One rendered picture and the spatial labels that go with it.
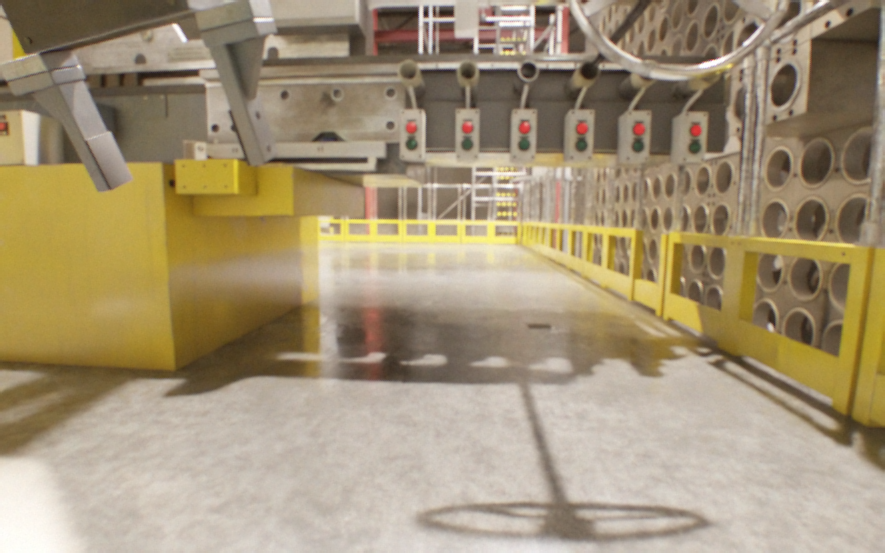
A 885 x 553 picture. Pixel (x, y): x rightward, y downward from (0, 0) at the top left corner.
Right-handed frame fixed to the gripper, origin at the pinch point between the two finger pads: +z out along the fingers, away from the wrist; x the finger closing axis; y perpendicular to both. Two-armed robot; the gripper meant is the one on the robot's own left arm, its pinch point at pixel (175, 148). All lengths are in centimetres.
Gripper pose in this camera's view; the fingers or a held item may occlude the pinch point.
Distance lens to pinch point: 40.2
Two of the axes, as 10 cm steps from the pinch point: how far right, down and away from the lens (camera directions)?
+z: 1.6, 8.6, 4.9
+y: 0.8, -5.1, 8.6
